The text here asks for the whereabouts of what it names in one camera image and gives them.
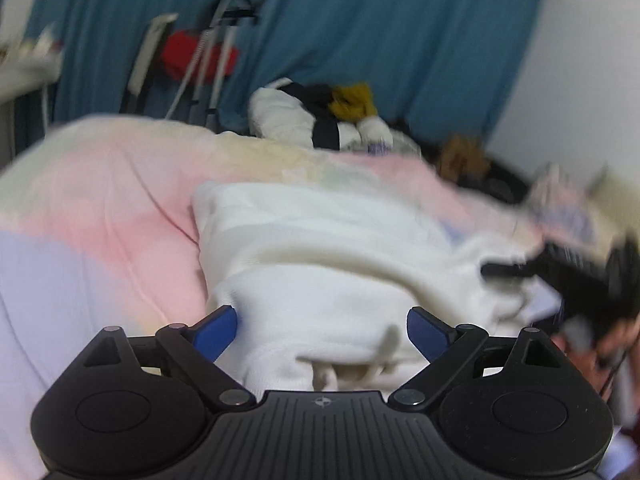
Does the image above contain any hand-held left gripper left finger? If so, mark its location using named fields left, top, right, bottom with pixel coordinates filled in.
left=82, top=305, right=257, bottom=411

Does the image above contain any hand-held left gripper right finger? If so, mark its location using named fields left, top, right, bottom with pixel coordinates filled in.
left=387, top=306, right=562, bottom=411

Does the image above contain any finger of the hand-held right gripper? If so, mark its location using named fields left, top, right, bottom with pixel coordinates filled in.
left=481, top=259, right=543, bottom=282

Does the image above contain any white knit sweater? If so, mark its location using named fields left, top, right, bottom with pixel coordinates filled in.
left=191, top=180, right=563, bottom=396

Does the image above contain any person's right hand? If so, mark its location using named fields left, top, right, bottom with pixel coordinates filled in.
left=552, top=317, right=640, bottom=411

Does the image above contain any brown plush toy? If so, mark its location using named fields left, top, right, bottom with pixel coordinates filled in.
left=434, top=135, right=490, bottom=177

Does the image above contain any pastel blanket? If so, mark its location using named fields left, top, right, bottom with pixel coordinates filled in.
left=0, top=112, right=546, bottom=480

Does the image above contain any black cloth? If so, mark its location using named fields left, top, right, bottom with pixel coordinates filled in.
left=277, top=82, right=342, bottom=149

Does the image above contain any yellow cloth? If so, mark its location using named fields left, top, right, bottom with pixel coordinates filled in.
left=327, top=82, right=376, bottom=123

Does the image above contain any blue curtain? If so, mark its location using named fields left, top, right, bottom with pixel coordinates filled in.
left=25, top=0, right=551, bottom=147

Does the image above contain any red cloth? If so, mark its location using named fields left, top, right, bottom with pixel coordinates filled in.
left=161, top=30, right=242, bottom=82

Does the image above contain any white board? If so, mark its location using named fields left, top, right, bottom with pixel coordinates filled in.
left=119, top=12, right=179, bottom=113

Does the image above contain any white metal rack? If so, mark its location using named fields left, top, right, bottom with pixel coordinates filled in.
left=164, top=0, right=262, bottom=127

